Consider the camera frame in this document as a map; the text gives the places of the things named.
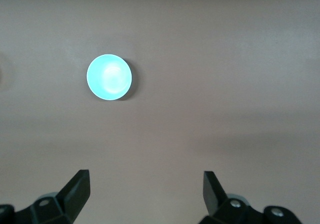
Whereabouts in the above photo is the light blue bowl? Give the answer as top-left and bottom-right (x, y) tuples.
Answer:
(86, 54), (133, 101)

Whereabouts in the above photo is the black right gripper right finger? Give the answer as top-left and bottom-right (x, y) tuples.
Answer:
(201, 171), (266, 224)

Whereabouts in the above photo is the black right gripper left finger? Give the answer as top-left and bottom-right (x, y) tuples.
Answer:
(14, 169), (91, 224)

